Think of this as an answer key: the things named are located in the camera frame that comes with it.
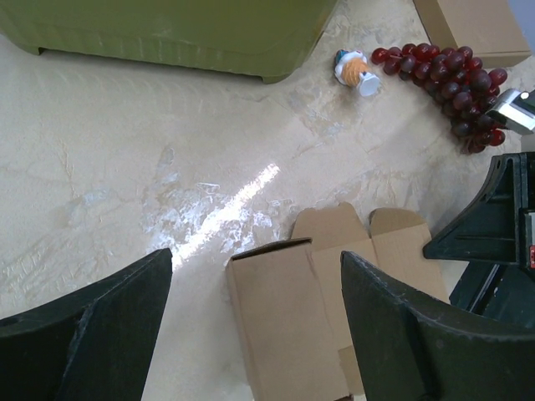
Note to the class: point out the ice cream cone toy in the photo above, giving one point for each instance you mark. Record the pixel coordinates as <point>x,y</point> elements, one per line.
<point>351,69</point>

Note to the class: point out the large folded cardboard box right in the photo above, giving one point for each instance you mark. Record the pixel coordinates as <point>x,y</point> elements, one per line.
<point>489,28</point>

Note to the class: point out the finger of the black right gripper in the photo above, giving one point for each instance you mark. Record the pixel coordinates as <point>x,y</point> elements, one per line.
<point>499,292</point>
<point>498,225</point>

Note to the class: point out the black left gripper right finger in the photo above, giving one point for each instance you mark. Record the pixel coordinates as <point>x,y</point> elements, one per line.
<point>412,346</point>

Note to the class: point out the dark red grape bunch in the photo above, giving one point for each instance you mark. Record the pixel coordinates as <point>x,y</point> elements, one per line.
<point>456,80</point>

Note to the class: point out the green plastic bin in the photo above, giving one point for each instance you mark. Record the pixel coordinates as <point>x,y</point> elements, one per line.
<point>265,39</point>

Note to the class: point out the brown cardboard box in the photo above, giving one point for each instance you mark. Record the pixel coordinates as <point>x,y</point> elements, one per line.
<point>288,304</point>

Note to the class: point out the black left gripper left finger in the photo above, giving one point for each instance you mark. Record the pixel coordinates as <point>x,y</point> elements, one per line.
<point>93,344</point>

